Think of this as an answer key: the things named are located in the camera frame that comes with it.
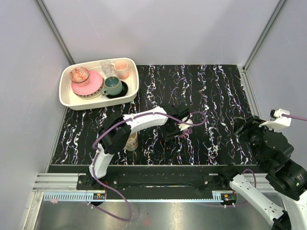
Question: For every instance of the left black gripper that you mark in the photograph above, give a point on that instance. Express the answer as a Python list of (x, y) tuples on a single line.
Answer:
[(168, 136)]

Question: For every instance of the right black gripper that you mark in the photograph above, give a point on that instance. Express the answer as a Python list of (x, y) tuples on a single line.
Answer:
[(252, 124)]

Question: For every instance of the pink weekly pill organizer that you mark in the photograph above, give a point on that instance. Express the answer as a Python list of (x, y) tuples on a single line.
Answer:
[(186, 133)]

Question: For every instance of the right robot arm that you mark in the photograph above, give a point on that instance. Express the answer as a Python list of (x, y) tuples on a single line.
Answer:
[(272, 153)]

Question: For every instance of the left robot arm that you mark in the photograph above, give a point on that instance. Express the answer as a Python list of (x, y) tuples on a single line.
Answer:
[(117, 129)]

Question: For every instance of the cream ceramic mug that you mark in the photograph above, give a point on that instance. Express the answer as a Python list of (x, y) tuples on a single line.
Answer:
[(132, 142)]

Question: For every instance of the black saucer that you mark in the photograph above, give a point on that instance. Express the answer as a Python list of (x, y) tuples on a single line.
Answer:
[(122, 93)]

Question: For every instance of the teal ceramic mug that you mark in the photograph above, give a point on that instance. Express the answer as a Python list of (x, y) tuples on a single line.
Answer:
[(112, 86)]

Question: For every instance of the pink ceramic mug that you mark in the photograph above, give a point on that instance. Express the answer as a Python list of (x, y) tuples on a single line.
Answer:
[(121, 69)]

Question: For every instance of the patterned plate under pink plate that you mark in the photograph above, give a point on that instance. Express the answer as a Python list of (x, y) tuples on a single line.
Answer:
[(89, 91)]

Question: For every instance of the clear drinking glass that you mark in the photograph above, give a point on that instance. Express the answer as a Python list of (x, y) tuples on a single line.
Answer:
[(107, 68)]

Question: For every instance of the red patterned bowl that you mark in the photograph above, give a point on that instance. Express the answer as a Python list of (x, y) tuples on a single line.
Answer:
[(79, 75)]

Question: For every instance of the white plastic dish tub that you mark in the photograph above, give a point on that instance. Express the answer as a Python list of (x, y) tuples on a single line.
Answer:
[(69, 99)]

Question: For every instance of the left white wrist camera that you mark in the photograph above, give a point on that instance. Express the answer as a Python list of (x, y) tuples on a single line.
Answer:
[(185, 125)]

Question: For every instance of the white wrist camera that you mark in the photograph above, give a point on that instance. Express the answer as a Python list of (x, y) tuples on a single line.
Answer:
[(185, 125), (277, 120)]

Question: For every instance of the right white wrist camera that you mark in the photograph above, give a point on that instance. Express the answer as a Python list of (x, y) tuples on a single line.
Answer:
[(277, 120)]

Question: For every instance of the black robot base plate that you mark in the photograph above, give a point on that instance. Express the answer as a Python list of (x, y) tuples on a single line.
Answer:
[(158, 182)]

